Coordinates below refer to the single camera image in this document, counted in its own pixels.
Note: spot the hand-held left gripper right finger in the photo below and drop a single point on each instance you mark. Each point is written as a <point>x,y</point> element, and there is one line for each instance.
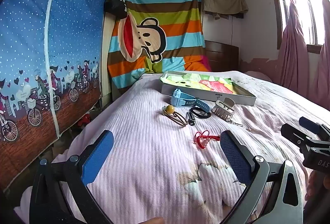
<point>234,157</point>

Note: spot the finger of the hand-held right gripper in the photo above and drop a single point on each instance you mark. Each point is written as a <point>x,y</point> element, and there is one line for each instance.
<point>294,136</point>
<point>310,123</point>

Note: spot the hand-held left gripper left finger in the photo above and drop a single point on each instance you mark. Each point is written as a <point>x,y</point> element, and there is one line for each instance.
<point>99,154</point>

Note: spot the grey claw hair clip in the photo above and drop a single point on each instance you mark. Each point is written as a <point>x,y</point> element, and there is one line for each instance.
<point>221,110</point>

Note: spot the black toothed hair clip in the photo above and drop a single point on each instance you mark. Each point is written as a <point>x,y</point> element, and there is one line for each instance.
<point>190,117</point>

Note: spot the grey shallow cardboard box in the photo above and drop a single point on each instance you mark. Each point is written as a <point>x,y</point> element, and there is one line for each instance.
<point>206,95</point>

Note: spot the person's right hand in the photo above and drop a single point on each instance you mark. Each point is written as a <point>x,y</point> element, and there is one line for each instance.
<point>318,186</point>

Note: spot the person's left hand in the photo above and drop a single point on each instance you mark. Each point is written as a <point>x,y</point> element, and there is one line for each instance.
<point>154,221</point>

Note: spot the red plastic toy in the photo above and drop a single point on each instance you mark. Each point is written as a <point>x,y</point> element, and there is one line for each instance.
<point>84,120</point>

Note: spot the pink striped bedsheet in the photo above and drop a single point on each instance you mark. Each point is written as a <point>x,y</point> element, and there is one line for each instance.
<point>154,162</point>

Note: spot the pink curtain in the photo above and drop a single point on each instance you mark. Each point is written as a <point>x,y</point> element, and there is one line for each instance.
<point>294,59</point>

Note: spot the pink pillow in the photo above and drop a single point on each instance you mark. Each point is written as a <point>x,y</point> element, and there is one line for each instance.
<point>257,75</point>

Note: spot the colourful paper liner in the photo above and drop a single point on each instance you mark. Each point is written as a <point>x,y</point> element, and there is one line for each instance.
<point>214,84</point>

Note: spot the light blue wrist watch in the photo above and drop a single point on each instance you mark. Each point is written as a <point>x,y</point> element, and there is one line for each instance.
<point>180,97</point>

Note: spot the pale wooden board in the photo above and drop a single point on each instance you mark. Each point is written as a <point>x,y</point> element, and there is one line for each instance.
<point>106,59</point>

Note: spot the dark wooden headboard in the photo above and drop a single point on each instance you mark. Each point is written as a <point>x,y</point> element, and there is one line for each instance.
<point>224,56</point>

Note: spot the striped monkey print blanket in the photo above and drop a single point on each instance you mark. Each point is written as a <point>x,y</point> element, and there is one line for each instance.
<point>178,41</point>

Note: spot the black hanging bag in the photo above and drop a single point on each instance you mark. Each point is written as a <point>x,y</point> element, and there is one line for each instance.
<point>114,4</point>

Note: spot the blue printed fabric wardrobe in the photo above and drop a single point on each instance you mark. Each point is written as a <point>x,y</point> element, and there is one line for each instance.
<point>31,20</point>

